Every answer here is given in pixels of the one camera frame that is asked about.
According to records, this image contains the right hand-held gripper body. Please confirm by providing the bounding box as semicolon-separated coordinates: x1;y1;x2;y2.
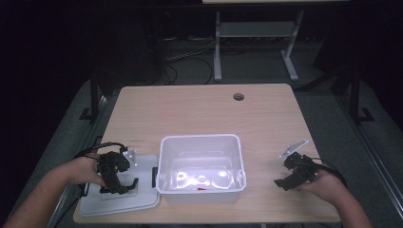
278;139;318;184

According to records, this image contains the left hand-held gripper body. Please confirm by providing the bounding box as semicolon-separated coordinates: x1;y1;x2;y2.
96;149;138;188

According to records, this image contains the white lid with black handle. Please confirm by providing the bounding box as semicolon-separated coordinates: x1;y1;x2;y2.
78;154;162;219

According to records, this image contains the white plastic storage box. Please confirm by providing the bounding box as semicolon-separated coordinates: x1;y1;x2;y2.
156;133;248;204

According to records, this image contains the person's left hand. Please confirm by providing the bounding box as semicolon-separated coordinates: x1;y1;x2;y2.
61;153;107;188

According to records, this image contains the person's right hand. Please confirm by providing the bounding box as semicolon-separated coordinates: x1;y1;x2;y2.
297;169;346;205

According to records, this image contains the black metal stand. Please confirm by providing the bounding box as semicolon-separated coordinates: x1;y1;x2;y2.
79;71;106;124
347;68;375;125

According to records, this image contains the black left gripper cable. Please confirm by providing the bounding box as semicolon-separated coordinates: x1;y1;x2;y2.
73;142;128;160

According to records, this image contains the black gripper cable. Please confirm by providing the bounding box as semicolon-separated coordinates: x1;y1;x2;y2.
312;157;348;188
73;142;128;160

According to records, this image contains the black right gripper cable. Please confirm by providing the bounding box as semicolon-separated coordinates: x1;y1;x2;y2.
312;157;348;188

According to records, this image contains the aluminium floor rail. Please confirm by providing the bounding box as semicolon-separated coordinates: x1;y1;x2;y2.
47;94;110;228
337;94;403;220

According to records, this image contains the bundle of floor cables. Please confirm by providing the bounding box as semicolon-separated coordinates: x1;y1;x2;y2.
161;37;217;86

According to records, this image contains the white metal desk frame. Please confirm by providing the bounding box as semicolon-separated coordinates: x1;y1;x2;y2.
202;0;350;83

